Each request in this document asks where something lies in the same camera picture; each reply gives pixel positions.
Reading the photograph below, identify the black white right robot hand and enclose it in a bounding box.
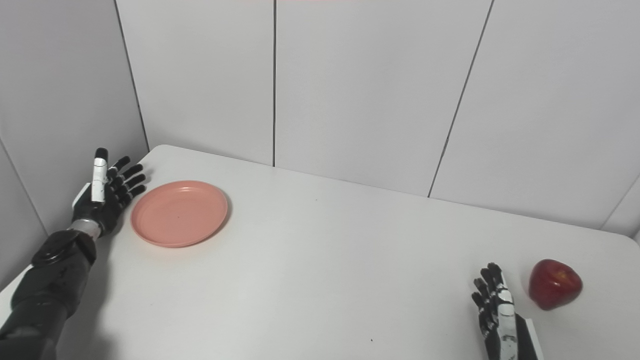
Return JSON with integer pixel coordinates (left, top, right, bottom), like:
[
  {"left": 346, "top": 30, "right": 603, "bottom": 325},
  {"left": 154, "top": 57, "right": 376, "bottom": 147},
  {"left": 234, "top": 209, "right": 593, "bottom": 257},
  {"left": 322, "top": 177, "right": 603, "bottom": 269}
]
[{"left": 471, "top": 262, "right": 546, "bottom": 360}]

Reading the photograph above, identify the pink round plate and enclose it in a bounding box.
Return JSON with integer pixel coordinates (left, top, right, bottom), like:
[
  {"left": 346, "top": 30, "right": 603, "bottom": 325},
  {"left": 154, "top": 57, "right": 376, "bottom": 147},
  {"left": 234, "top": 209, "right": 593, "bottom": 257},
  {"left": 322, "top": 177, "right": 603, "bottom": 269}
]
[{"left": 130, "top": 180, "right": 229, "bottom": 249}]

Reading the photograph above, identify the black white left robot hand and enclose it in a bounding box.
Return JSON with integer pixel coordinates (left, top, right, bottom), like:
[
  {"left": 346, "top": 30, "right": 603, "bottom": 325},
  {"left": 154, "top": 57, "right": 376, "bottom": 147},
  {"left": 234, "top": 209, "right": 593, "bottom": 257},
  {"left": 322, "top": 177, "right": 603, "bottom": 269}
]
[{"left": 71, "top": 147, "right": 147, "bottom": 239}]

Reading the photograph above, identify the red apple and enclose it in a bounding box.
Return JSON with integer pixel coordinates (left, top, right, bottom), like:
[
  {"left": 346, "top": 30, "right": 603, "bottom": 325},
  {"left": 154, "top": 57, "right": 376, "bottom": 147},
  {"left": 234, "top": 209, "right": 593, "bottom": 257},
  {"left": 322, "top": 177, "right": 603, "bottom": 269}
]
[{"left": 528, "top": 258, "right": 584, "bottom": 311}]

